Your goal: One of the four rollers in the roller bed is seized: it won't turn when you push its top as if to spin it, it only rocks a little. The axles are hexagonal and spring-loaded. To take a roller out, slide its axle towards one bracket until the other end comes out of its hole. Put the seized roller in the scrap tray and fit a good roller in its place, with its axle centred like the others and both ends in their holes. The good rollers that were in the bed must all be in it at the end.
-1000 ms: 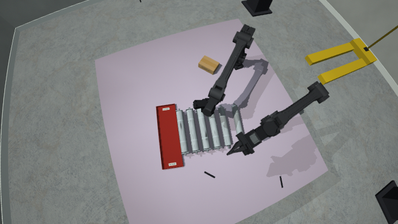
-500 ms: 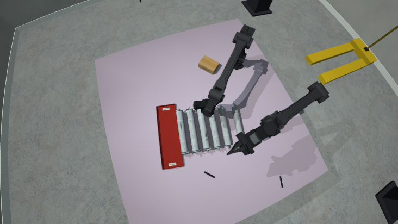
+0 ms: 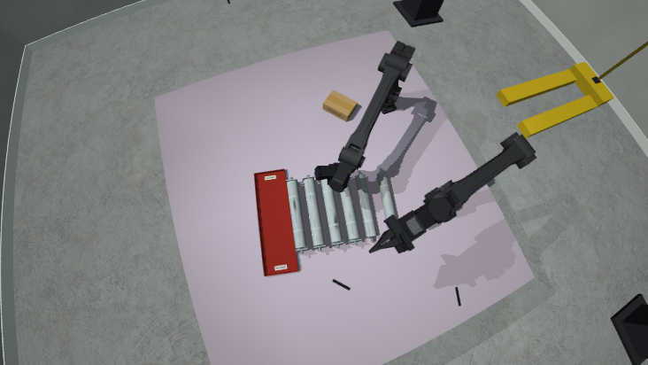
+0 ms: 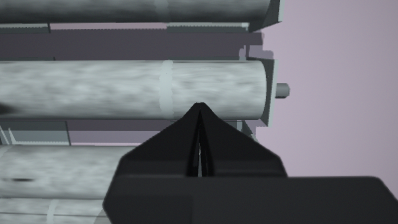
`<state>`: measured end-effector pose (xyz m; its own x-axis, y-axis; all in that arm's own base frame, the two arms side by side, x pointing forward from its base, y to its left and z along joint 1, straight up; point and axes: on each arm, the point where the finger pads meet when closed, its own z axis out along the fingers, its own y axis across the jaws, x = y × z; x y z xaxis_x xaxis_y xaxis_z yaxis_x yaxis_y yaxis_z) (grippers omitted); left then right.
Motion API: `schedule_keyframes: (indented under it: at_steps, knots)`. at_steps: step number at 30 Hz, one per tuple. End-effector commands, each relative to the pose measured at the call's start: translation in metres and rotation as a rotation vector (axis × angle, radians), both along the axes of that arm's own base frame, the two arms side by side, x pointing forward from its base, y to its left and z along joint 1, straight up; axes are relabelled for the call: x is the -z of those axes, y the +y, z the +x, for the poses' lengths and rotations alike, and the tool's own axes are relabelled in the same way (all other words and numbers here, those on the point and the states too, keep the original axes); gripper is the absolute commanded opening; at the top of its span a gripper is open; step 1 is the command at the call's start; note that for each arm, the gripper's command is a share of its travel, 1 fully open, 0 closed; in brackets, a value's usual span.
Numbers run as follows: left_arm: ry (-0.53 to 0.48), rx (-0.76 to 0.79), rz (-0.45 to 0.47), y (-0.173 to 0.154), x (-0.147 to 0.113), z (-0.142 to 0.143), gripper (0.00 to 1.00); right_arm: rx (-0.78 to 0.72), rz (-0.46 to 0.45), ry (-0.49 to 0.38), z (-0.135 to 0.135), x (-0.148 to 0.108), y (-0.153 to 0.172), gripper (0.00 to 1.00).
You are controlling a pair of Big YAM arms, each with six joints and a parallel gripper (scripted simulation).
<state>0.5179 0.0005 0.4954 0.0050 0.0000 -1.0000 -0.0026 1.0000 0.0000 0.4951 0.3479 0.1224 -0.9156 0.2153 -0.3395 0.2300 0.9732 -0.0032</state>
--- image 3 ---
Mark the brown cardboard box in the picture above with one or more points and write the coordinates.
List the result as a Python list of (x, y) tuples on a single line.
[(339, 105)]

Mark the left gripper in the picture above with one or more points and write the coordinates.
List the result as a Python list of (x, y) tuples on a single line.
[(395, 230)]

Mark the red scrap tray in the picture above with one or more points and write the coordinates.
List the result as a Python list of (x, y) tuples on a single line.
[(275, 233)]

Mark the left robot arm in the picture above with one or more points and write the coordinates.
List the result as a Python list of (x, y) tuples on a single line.
[(441, 205)]

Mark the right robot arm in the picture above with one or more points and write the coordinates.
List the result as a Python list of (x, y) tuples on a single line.
[(351, 159)]

